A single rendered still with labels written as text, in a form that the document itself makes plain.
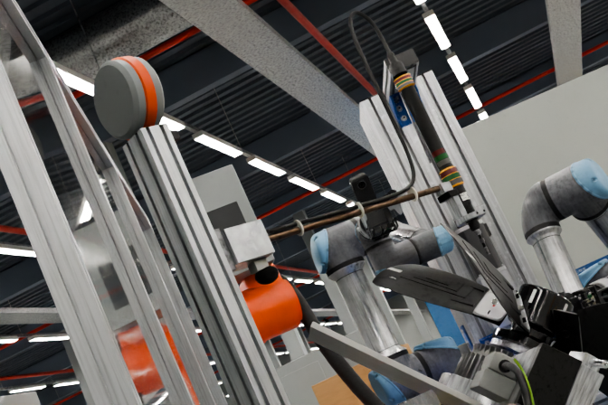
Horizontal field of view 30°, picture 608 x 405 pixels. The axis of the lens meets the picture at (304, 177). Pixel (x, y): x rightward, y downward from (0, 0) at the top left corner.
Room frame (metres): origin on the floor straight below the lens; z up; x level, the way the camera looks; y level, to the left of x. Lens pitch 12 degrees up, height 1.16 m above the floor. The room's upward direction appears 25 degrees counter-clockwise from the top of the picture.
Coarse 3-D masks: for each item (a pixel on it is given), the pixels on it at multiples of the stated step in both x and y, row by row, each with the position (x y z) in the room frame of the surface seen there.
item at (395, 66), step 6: (390, 54) 2.52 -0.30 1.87; (390, 60) 2.52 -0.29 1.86; (396, 60) 2.53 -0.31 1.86; (390, 66) 2.52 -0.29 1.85; (396, 66) 2.51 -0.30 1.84; (402, 66) 2.52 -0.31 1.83; (396, 72) 2.51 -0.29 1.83; (402, 72) 2.55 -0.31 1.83; (456, 186) 2.51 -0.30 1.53; (462, 186) 2.52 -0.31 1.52; (462, 192) 2.52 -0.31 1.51; (462, 198) 2.51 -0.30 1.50; (468, 198) 2.52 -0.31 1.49; (468, 204) 2.52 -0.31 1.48; (468, 210) 2.52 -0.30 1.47; (474, 210) 2.52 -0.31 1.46; (468, 222) 2.52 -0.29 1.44; (474, 222) 2.52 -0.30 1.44; (474, 228) 2.52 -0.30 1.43
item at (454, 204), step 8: (440, 184) 2.49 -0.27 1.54; (448, 184) 2.50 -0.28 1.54; (440, 192) 2.49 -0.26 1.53; (448, 192) 2.48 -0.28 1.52; (456, 192) 2.50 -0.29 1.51; (440, 200) 2.51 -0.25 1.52; (448, 200) 2.51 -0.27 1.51; (456, 200) 2.50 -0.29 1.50; (448, 208) 2.52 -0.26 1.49; (456, 208) 2.50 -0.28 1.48; (464, 208) 2.51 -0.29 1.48; (456, 216) 2.51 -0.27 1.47; (464, 216) 2.50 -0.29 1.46; (472, 216) 2.50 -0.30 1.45; (480, 216) 2.54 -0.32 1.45; (464, 224) 2.55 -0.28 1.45
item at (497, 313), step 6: (486, 294) 2.48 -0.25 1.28; (492, 294) 2.49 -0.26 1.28; (486, 300) 2.47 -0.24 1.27; (480, 306) 2.45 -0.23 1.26; (486, 306) 2.45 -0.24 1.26; (492, 306) 2.45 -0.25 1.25; (498, 306) 2.45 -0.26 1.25; (474, 312) 2.43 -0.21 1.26; (480, 312) 2.44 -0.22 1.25; (486, 312) 2.44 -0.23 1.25; (492, 312) 2.44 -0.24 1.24; (498, 312) 2.44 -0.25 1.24; (504, 312) 2.44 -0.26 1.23; (492, 318) 2.42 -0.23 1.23; (498, 318) 2.42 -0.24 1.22
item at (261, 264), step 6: (264, 258) 2.13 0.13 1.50; (252, 264) 2.12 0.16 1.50; (258, 264) 2.12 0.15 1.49; (264, 264) 2.13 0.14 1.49; (252, 270) 2.13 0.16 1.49; (258, 270) 2.12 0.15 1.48; (264, 270) 2.12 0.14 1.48; (270, 270) 2.12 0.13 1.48; (276, 270) 2.14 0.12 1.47; (258, 276) 2.12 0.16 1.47; (264, 276) 2.12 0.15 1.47; (270, 276) 2.12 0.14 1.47; (276, 276) 2.14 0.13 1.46; (258, 282) 2.13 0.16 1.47; (264, 282) 2.13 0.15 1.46; (270, 282) 2.13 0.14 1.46
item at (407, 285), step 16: (384, 272) 2.51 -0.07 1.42; (400, 272) 2.53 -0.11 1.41; (416, 272) 2.54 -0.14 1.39; (432, 272) 2.55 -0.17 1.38; (448, 272) 2.57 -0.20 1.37; (400, 288) 2.45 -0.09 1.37; (416, 288) 2.47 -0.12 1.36; (432, 288) 2.48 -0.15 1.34; (448, 288) 2.48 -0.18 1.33; (464, 288) 2.49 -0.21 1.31; (480, 288) 2.49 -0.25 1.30; (448, 304) 2.44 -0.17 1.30; (464, 304) 2.44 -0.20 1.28
